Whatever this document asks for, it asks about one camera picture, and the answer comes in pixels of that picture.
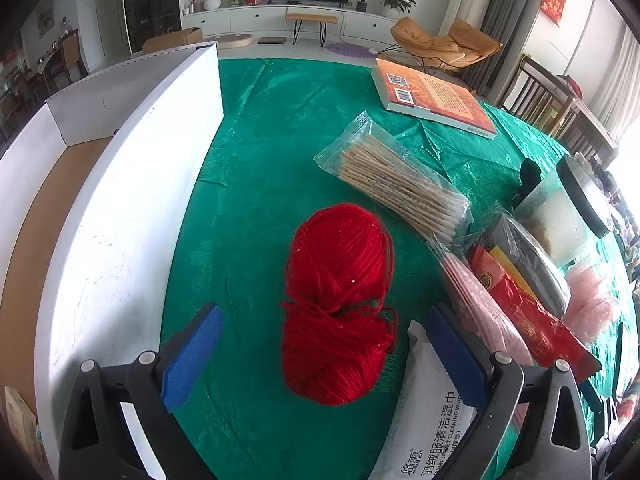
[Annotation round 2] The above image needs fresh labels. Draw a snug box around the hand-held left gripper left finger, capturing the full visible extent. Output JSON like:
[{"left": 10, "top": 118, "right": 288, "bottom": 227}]
[{"left": 59, "top": 302, "right": 224, "bottom": 480}]

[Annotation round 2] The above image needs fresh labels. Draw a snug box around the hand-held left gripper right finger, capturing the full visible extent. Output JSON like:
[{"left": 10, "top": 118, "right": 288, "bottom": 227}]
[{"left": 425, "top": 305, "right": 593, "bottom": 480}]

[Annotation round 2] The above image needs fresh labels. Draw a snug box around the white cardboard box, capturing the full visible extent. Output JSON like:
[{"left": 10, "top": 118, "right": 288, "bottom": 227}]
[{"left": 0, "top": 42, "right": 224, "bottom": 480}]

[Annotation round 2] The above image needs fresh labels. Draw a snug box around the red yarn ball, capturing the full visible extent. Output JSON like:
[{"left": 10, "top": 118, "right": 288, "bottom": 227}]
[{"left": 281, "top": 202, "right": 399, "bottom": 407}]

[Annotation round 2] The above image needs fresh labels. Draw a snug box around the pink packet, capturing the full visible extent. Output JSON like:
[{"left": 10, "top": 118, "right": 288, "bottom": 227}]
[{"left": 430, "top": 237, "right": 536, "bottom": 366}]

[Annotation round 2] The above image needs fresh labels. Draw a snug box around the white wet wipes packet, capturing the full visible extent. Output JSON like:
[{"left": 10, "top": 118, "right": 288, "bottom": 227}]
[{"left": 367, "top": 320, "right": 481, "bottom": 480}]

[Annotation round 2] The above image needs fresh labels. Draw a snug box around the red snack packet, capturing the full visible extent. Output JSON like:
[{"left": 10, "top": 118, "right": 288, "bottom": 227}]
[{"left": 469, "top": 246, "right": 602, "bottom": 386}]

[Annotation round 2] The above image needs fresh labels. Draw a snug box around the grey packet with yellow label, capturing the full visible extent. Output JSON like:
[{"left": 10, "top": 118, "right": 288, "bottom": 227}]
[{"left": 470, "top": 205, "right": 572, "bottom": 321}]

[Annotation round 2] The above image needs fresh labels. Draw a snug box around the pink fluffy cloth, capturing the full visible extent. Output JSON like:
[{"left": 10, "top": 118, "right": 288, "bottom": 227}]
[{"left": 565, "top": 260, "right": 621, "bottom": 346}]

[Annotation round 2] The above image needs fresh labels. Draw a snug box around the clear jar with black lid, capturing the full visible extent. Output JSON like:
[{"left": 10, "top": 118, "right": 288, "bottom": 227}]
[{"left": 514, "top": 154, "right": 613, "bottom": 266}]

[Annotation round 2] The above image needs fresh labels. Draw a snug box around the beige printed packet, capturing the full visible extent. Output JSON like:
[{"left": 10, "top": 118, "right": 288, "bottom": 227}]
[{"left": 2, "top": 385, "right": 41, "bottom": 466}]

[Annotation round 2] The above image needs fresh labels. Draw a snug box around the cotton swab pack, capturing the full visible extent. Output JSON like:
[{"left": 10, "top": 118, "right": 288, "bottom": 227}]
[{"left": 313, "top": 111, "right": 473, "bottom": 241}]

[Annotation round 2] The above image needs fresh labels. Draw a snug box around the black clip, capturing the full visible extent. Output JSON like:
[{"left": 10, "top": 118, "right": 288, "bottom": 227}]
[{"left": 519, "top": 159, "right": 543, "bottom": 196}]

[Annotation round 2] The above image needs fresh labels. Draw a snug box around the green tablecloth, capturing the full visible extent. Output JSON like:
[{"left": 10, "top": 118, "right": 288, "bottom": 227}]
[{"left": 160, "top": 57, "right": 640, "bottom": 480}]

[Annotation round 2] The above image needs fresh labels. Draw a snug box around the orange book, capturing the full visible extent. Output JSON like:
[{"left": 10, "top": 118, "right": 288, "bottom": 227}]
[{"left": 371, "top": 57, "right": 498, "bottom": 140}]

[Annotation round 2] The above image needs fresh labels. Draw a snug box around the dark wooden chair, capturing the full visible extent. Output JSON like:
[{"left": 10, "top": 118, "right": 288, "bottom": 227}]
[{"left": 500, "top": 54, "right": 621, "bottom": 166}]

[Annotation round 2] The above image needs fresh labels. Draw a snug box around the brown cardboard box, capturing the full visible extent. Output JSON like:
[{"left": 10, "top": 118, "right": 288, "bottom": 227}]
[{"left": 142, "top": 26, "right": 203, "bottom": 53}]

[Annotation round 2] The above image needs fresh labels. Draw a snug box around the round beige cushion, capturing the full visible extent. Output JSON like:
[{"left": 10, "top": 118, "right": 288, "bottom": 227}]
[{"left": 202, "top": 32, "right": 254, "bottom": 51}]

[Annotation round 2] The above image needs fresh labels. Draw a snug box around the orange lounge chair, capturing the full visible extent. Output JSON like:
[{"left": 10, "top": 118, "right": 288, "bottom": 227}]
[{"left": 377, "top": 16, "right": 503, "bottom": 78}]

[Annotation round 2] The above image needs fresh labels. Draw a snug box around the purple floor mat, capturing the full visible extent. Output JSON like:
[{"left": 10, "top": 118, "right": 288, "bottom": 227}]
[{"left": 324, "top": 42, "right": 377, "bottom": 57}]

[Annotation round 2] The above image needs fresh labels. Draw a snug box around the white television cabinet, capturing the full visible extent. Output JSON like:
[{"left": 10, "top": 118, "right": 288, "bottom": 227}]
[{"left": 180, "top": 2, "right": 401, "bottom": 41}]

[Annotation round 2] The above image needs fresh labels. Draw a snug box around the dark display cabinet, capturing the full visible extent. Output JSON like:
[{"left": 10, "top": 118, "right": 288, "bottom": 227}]
[{"left": 121, "top": 0, "right": 182, "bottom": 55}]

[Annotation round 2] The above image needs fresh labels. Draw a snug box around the grey curtain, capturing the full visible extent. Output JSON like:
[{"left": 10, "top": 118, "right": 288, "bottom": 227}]
[{"left": 462, "top": 0, "right": 556, "bottom": 96}]

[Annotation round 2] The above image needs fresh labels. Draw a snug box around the wooden bench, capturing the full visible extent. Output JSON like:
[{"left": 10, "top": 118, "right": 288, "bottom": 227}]
[{"left": 285, "top": 12, "right": 339, "bottom": 47}]

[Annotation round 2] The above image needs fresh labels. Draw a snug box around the large potted plant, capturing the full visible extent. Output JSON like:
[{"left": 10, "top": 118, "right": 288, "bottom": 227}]
[{"left": 374, "top": 0, "right": 417, "bottom": 17}]

